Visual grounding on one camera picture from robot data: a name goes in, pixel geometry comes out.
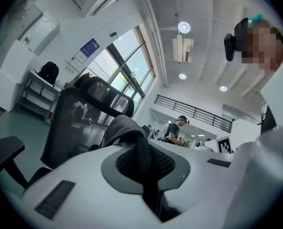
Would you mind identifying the black jacket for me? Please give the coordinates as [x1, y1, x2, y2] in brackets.
[101, 114, 162, 220]

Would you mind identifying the white metal rack table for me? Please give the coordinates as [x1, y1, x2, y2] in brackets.
[18, 70, 61, 124]

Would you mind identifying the small white wall sign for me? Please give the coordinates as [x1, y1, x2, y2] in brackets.
[66, 64, 80, 74]

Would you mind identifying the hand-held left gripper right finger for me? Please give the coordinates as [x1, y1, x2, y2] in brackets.
[149, 139, 248, 229]

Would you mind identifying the black balcony railing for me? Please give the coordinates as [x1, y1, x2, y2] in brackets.
[154, 94, 233, 134]

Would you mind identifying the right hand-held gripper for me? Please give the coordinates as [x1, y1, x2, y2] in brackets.
[215, 136, 235, 154]

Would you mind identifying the teal face mask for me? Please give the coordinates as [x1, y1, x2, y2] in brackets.
[249, 13, 265, 23]

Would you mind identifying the white cube box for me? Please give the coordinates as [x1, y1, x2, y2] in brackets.
[0, 39, 36, 83]
[0, 68, 22, 112]

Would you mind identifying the black head-worn camera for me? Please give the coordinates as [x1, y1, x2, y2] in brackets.
[223, 17, 250, 62]

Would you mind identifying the white wall poster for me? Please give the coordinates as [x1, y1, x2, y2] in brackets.
[73, 49, 89, 65]

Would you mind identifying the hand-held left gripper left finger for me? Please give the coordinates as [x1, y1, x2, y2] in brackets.
[21, 144, 161, 229]

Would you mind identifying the black rounded bag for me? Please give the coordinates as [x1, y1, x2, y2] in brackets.
[38, 61, 60, 85]

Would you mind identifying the black mesh office chair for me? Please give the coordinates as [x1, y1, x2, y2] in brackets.
[84, 25, 156, 119]
[0, 76, 135, 193]

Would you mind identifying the person's face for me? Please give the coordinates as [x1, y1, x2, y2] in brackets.
[241, 20, 283, 74]

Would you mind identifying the blue wall poster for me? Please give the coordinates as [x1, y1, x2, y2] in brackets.
[80, 38, 101, 57]

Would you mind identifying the ceiling air conditioner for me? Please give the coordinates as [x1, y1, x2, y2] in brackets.
[172, 34, 194, 64]

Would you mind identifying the person's black buttoned top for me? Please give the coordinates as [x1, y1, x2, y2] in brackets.
[260, 102, 278, 135]

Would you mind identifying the plastic-wrapped white pallet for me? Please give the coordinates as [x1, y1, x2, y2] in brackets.
[19, 10, 61, 56]

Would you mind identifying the gray metal locker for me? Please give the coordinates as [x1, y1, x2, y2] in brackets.
[3, 0, 44, 42]

